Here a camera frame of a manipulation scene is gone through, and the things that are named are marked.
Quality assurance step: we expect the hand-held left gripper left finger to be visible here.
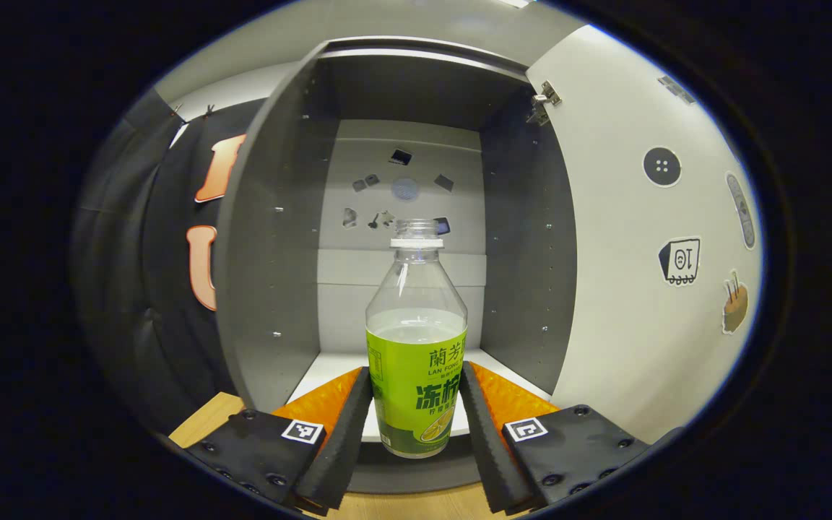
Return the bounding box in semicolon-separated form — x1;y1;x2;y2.
183;365;373;515

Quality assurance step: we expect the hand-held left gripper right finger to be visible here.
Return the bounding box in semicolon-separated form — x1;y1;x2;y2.
459;361;651;515

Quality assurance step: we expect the green label clear bottle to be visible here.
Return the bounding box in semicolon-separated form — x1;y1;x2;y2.
365;219;469;459

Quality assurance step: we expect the grey cabinet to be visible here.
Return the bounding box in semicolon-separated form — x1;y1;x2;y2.
214;36;579;495

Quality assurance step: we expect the metal cabinet hinge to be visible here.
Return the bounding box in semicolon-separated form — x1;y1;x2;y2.
528;81;563;125

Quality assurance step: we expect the black backdrop cloth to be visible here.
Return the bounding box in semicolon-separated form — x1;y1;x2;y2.
73;87;272;434

